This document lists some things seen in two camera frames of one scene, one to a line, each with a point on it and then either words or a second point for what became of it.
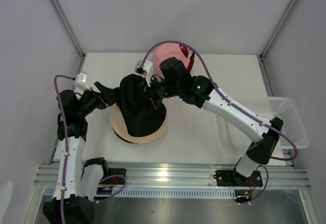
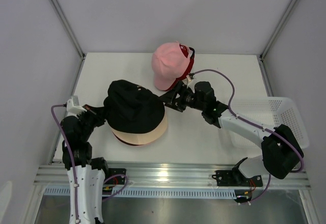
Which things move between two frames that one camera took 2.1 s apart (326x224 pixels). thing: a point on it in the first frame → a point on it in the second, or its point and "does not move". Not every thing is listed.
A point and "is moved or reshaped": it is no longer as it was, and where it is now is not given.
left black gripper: (105, 98) → (97, 113)
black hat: (136, 131) → (124, 141)
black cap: (143, 117) is moved or reshaped
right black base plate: (230, 178) does not move
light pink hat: (166, 51) does not move
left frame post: (63, 17) does not move
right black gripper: (148, 92) → (169, 98)
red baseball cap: (189, 53) does not move
